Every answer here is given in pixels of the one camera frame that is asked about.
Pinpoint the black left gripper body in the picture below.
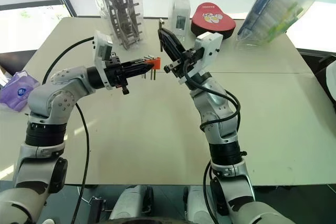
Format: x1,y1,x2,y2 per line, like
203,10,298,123
104,55,131,96

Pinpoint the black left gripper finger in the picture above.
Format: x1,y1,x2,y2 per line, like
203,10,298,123
122,67,153,79
121,58,153,69

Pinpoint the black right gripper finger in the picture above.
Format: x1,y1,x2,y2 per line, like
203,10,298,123
157,30,184,63
158,27,190,57

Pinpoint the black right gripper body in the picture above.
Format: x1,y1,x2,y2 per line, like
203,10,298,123
163,47,206,83

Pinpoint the red hex key holder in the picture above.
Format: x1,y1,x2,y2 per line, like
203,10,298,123
144,57,161,70

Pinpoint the silver hex key in holder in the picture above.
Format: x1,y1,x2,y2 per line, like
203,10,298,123
150,55,158,80
146,55,154,81
142,55,149,79

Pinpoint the clear plastic bottle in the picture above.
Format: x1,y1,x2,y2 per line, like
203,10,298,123
167,0,191,42

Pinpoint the red heart-shaped box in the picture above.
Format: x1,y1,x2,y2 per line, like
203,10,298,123
190,2,237,39

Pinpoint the bag of black plastic parts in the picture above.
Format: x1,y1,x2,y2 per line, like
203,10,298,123
90,0,145,51

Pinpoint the purple tissue pack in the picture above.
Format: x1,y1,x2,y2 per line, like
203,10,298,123
0,70,40,112

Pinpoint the clear bag with blue box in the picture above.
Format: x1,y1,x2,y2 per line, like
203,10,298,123
234,0,332,49

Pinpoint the grey rounded robot leg shape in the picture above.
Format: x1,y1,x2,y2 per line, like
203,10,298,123
108,185,154,221
183,185,211,223

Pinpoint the dark furniture piece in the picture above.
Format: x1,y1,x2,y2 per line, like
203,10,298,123
296,47,336,99

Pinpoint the white rounded object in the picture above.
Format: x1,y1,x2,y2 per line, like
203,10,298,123
324,60,336,104

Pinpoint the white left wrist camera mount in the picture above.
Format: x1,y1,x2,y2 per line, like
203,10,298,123
93,30,115,88

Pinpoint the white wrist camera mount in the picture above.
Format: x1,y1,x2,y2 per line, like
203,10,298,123
177,31,224,85
93,30,115,88

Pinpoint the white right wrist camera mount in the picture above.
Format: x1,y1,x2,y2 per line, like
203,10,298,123
177,31,224,85

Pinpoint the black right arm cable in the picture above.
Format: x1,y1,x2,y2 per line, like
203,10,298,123
182,58,242,219

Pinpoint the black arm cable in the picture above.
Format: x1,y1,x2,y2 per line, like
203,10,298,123
182,58,242,219
41,36,96,224

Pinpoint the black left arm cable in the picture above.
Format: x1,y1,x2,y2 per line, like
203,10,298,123
41,36,96,224

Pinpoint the small black bracket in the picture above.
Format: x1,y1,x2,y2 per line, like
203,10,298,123
88,196,106,224

